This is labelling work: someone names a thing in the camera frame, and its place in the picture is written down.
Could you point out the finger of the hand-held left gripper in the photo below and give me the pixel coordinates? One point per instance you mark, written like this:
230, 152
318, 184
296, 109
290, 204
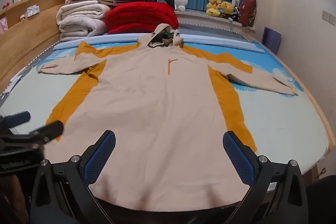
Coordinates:
18, 117
50, 129

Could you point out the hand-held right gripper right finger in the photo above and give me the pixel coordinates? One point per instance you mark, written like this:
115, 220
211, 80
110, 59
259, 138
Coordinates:
237, 158

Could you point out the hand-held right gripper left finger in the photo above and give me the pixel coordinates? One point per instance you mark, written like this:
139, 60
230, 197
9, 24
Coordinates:
101, 155

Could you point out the beige and orange hooded coat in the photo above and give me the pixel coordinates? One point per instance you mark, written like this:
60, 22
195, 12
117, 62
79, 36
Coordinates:
157, 108

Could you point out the person's left forearm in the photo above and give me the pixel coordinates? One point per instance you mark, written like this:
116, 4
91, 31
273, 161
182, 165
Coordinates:
10, 197

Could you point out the light blue bed sheet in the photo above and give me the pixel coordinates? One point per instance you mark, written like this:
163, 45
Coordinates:
275, 121

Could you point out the wooden headboard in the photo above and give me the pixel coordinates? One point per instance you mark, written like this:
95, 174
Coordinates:
26, 37

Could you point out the white fluffy folded blanket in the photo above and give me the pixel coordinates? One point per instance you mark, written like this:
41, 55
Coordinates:
78, 19

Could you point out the white window ledge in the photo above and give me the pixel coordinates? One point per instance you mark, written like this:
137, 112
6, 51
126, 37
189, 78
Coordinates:
204, 19

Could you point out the red folded quilt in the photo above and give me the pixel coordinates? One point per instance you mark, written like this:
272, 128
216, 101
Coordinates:
141, 16

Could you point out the dark red cushion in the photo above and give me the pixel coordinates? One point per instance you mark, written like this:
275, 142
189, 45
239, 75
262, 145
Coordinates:
248, 12

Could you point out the yellow plush toy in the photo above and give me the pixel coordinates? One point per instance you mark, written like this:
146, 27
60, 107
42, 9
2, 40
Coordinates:
213, 6
227, 8

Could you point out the white plush toy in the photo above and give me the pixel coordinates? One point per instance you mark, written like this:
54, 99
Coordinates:
180, 2

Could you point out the wall switch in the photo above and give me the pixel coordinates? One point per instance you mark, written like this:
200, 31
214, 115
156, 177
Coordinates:
328, 16

